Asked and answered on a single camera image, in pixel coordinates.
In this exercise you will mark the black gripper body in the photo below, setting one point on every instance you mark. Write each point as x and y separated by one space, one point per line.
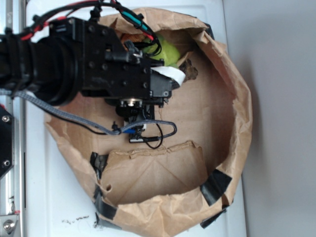
119 72

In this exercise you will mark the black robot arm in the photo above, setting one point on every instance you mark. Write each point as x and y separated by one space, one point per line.
37 67

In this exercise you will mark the green plush bird toy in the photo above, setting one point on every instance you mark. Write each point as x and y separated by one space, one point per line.
169 53

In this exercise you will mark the brown bark rock piece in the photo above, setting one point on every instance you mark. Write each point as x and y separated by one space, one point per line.
191 72

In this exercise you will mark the brown paper bag bin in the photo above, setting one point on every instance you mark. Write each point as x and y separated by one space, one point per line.
157 192

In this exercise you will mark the black tape strip lower left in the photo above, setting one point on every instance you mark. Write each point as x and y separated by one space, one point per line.
105 212

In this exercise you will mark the black tape strip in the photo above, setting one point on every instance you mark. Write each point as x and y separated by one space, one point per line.
105 212
215 186

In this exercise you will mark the white plastic tray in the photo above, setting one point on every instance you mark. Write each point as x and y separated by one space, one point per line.
56 204

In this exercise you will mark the black tape strip right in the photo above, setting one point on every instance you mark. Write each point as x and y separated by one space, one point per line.
215 186

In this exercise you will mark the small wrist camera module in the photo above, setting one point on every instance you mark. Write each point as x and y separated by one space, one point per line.
135 133

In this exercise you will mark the black metal bracket plate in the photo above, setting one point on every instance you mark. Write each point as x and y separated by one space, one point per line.
6 141

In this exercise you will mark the aluminium frame rail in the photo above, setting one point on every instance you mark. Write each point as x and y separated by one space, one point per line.
12 185

